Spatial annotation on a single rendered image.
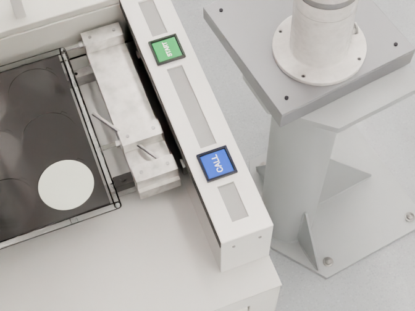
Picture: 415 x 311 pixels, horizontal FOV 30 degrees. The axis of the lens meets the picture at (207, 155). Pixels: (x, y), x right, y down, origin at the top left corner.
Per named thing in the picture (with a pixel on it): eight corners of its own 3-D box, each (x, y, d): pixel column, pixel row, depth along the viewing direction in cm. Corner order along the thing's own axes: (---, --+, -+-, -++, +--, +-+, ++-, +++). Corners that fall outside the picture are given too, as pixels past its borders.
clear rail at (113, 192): (115, 211, 138) (114, 208, 137) (58, 50, 155) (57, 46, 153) (123, 208, 138) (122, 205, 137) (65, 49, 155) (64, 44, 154)
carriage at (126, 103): (140, 200, 143) (139, 193, 141) (84, 50, 159) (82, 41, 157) (181, 186, 144) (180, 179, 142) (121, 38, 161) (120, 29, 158)
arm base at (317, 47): (342, 1, 163) (353, -64, 147) (381, 70, 154) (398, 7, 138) (258, 26, 160) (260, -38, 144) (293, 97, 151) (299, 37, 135)
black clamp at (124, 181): (117, 192, 140) (115, 186, 138) (113, 182, 141) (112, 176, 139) (135, 186, 141) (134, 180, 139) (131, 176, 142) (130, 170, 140)
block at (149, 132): (124, 153, 144) (122, 145, 142) (118, 139, 146) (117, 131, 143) (164, 140, 146) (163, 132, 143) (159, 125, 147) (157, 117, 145)
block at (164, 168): (138, 189, 141) (136, 182, 138) (131, 174, 142) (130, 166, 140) (179, 175, 142) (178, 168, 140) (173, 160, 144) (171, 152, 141)
